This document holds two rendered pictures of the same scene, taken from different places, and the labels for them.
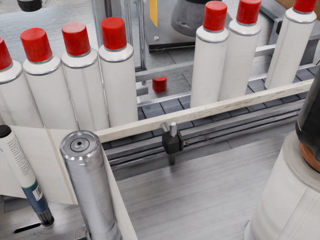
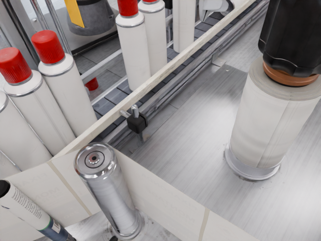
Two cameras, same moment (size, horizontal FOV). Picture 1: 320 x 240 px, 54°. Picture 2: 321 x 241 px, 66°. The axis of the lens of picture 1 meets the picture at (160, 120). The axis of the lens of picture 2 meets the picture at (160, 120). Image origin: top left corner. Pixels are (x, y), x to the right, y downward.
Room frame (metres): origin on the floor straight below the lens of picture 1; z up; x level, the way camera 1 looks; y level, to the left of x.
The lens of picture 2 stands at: (0.06, 0.08, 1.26)
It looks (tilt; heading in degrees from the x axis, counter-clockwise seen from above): 50 degrees down; 333
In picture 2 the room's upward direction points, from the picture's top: 5 degrees counter-clockwise
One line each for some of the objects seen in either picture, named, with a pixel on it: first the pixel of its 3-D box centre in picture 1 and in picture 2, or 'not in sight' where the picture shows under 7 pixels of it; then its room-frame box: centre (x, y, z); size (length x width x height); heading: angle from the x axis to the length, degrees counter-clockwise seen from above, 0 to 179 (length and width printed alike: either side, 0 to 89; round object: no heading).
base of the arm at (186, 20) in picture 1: (199, 6); (88, 8); (0.84, -0.11, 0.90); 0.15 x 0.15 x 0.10
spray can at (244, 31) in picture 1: (238, 56); (153, 32); (0.47, -0.14, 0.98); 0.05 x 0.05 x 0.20
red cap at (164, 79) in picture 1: (159, 81); (90, 81); (0.57, 0.00, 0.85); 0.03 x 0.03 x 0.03
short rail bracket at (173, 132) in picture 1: (173, 147); (138, 126); (0.34, -0.02, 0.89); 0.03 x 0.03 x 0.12; 19
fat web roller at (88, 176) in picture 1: (94, 196); (114, 199); (0.20, 0.08, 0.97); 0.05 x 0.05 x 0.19
